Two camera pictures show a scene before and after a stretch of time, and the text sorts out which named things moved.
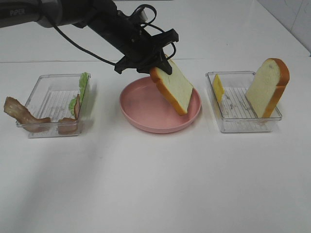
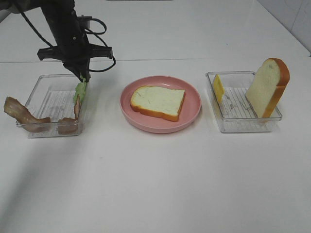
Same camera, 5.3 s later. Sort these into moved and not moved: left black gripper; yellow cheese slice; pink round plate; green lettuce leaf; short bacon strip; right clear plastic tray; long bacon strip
Moved: green lettuce leaf; left black gripper
Not moved: right clear plastic tray; short bacon strip; pink round plate; yellow cheese slice; long bacon strip
